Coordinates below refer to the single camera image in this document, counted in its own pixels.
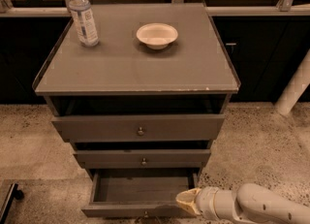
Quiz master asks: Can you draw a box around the grey bottom drawer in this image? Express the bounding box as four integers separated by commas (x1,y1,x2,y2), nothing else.
82,168,199,218

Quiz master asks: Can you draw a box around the grey drawer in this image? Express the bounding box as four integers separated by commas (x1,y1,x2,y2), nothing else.
52,114,224,143
74,149,210,169
82,168,199,218

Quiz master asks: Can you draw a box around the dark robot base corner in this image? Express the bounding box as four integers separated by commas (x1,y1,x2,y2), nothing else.
0,183,24,224

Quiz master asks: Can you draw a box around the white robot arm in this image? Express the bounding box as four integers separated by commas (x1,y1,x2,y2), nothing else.
176,57,310,224

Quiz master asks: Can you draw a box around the grey middle drawer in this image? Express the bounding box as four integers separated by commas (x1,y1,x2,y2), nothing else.
74,149,210,169

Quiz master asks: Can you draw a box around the grey top drawer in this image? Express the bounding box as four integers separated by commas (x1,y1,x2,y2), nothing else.
52,114,224,143

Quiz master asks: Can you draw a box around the grey drawer cabinet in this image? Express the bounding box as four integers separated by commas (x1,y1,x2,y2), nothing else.
32,2,242,183

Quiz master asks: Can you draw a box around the white paper bowl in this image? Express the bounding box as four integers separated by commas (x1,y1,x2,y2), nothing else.
136,23,178,49

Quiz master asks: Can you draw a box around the clear plastic water bottle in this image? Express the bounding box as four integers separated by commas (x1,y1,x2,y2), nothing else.
69,0,99,47

